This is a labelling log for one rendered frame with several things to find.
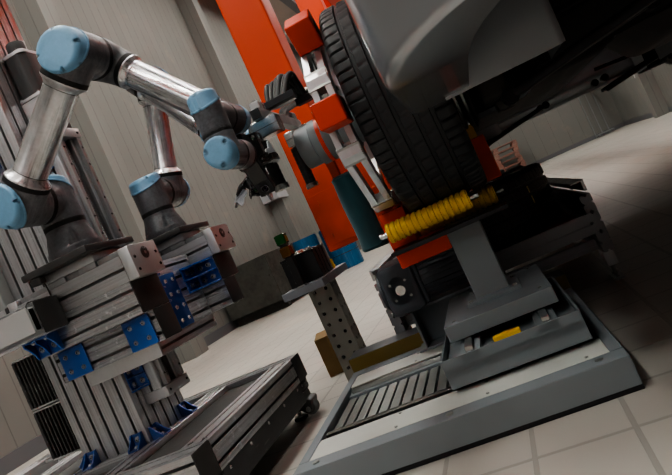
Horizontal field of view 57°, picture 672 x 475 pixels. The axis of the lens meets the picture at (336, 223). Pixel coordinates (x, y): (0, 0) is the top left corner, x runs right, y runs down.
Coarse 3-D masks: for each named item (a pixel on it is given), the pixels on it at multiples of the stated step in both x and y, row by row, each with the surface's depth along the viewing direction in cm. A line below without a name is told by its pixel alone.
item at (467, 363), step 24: (552, 312) 154; (576, 312) 147; (480, 336) 165; (504, 336) 151; (528, 336) 149; (552, 336) 148; (576, 336) 147; (456, 360) 154; (480, 360) 152; (504, 360) 151; (528, 360) 150; (456, 384) 154
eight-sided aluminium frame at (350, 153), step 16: (320, 48) 167; (304, 64) 165; (320, 64) 162; (320, 80) 158; (320, 96) 161; (352, 128) 159; (336, 144) 159; (352, 144) 158; (352, 160) 159; (368, 160) 161; (352, 176) 163; (368, 192) 168; (384, 192) 169; (384, 208) 173
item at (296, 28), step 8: (296, 16) 166; (304, 16) 162; (288, 24) 164; (296, 24) 162; (304, 24) 163; (312, 24) 163; (288, 32) 164; (296, 32) 164; (304, 32) 164; (312, 32) 164; (320, 32) 169; (296, 40) 165; (304, 40) 165; (312, 40) 165; (320, 40) 165; (296, 48) 166; (304, 48) 166; (312, 48) 167
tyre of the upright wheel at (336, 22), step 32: (352, 32) 154; (352, 64) 152; (352, 96) 151; (384, 96) 150; (384, 128) 152; (416, 128) 151; (448, 128) 150; (384, 160) 155; (416, 160) 156; (448, 160) 156; (416, 192) 164; (448, 192) 167
